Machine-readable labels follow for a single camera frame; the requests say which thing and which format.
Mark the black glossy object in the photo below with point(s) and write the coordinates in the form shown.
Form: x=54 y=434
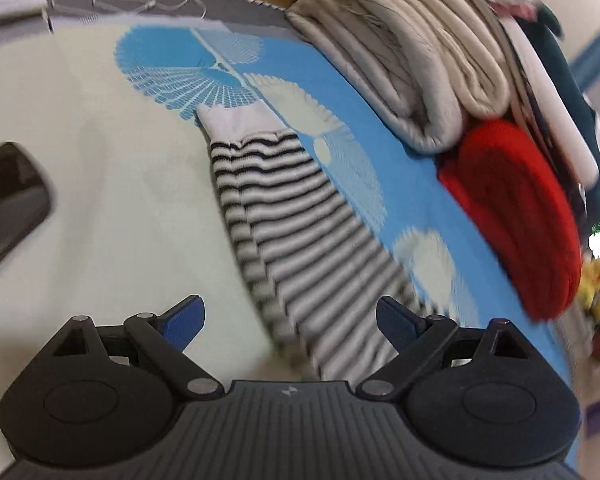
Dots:
x=10 y=200

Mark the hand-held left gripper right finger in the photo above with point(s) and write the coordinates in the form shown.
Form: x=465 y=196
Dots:
x=398 y=324

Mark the red knitted cloth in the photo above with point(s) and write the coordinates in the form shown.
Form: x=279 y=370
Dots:
x=520 y=215

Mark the grey mattress pad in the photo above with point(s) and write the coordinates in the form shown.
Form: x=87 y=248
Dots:
x=240 y=12

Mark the black and white striped garment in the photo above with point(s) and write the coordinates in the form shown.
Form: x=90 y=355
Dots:
x=300 y=240

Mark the dark teal cloth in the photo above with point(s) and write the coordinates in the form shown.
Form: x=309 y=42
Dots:
x=577 y=105

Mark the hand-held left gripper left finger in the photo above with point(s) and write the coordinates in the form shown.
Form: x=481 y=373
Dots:
x=184 y=324

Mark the yellow plush toy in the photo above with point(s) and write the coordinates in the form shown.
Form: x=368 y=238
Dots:
x=599 y=282

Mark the folded beige quilt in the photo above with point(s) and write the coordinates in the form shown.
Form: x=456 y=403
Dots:
x=400 y=55

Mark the white folded cloth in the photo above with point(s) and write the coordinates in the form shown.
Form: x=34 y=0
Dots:
x=555 y=105

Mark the blue and cream patterned bedsheet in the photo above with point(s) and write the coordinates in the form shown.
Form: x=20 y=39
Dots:
x=105 y=135

